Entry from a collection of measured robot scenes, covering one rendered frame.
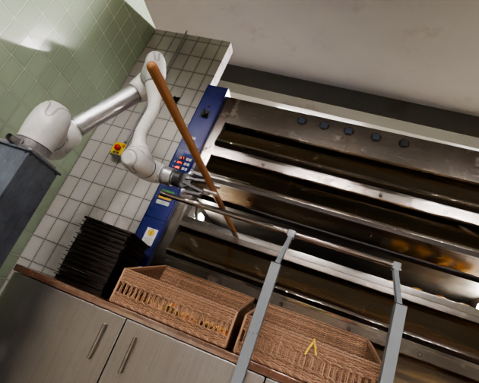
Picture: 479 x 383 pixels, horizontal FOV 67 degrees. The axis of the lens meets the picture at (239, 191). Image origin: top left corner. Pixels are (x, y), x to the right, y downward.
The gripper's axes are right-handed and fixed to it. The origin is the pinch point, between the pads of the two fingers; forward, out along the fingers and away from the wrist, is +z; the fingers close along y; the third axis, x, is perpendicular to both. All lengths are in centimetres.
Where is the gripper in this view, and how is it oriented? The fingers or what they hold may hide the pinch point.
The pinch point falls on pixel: (212, 188)
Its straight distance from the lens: 168.1
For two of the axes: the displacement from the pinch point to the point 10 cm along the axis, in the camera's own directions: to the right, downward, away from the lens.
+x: -1.4, -4.2, -9.0
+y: -3.5, 8.7, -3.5
